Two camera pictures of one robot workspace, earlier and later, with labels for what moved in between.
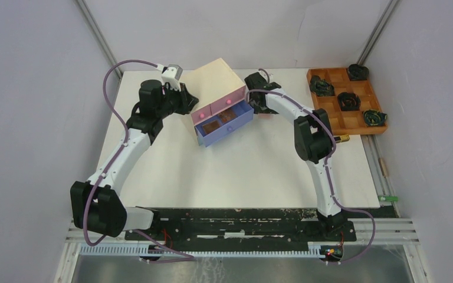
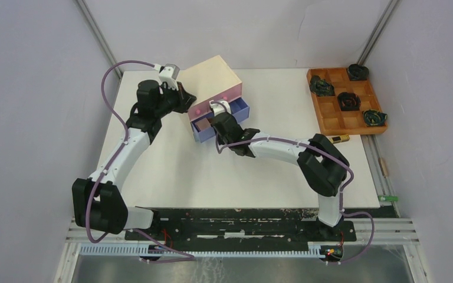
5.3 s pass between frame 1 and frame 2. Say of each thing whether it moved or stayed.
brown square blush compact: moved
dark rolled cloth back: stayed
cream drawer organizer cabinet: stayed
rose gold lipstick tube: stayed
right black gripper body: moved
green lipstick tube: stayed
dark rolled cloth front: stayed
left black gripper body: stayed
